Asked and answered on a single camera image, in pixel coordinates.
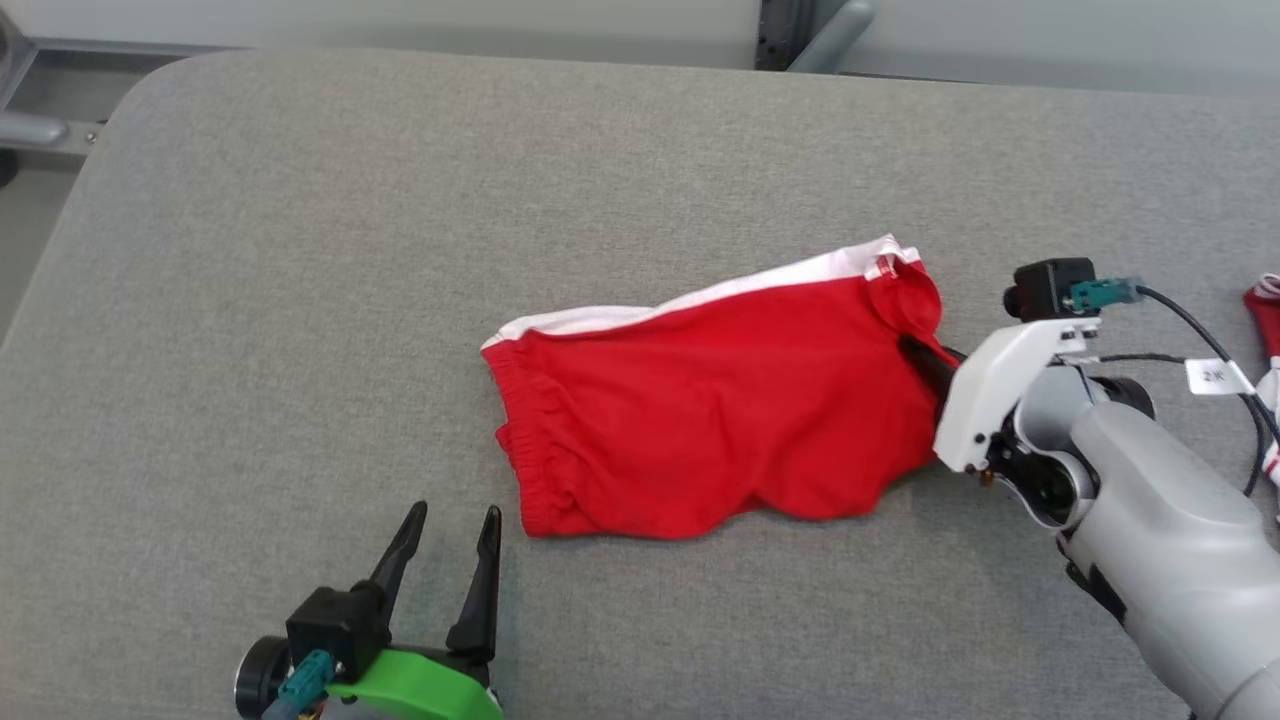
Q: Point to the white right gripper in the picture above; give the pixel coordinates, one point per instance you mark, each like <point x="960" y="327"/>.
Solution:
<point x="985" y="390"/>

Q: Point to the teal right camera connector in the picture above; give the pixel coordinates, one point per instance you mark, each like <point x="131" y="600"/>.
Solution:
<point x="1105" y="293"/>

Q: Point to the red shorts with striped trim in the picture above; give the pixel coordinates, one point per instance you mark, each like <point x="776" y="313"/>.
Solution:
<point x="1268" y="320"/>

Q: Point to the grey metal frame rail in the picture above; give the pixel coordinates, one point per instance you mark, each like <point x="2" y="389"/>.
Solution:
<point x="40" y="130"/>

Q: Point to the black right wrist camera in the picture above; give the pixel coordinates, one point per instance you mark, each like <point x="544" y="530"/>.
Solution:
<point x="1045" y="288"/>

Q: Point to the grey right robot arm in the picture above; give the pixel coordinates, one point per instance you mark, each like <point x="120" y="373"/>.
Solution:
<point x="1170" y="530"/>

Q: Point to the red Bulls 23 jersey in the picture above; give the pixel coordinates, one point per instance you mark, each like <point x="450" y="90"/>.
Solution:
<point x="700" y="420"/>

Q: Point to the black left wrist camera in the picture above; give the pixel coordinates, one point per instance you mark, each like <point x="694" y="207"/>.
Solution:
<point x="335" y="625"/>

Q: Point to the teal camera connector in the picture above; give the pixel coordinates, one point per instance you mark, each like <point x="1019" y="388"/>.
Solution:
<point x="1105" y="293"/>
<point x="305" y="680"/>

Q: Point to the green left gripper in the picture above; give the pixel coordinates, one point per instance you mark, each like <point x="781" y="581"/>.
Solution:
<point x="430" y="690"/>

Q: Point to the teal left camera connector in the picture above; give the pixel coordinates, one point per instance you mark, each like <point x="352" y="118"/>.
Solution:
<point x="305" y="680"/>

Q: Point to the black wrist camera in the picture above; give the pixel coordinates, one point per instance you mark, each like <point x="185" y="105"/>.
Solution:
<point x="1045" y="288"/>
<point x="335" y="625"/>

